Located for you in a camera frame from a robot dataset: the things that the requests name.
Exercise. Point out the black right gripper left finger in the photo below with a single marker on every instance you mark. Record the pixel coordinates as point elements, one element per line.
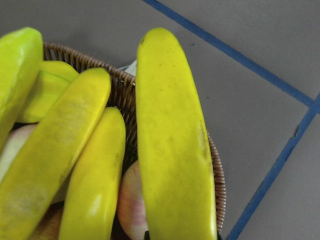
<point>146,235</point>

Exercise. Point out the worn yellow banana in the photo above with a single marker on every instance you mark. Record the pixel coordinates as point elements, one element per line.
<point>47,157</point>

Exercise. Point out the greenish ridged banana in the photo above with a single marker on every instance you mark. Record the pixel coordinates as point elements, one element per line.
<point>21,54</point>

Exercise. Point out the brown wicker basket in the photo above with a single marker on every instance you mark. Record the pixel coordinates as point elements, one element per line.
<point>122,96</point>

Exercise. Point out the pink peach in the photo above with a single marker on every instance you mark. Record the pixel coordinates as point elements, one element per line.
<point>131,210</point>

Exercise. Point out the small yellow banana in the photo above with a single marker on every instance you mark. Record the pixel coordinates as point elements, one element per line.
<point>92,194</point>

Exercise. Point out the paper price tag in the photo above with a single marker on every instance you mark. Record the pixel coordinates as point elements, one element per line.
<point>130,68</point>

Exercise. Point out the yellow starfruit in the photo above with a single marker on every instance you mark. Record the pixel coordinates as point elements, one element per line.
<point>52,80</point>

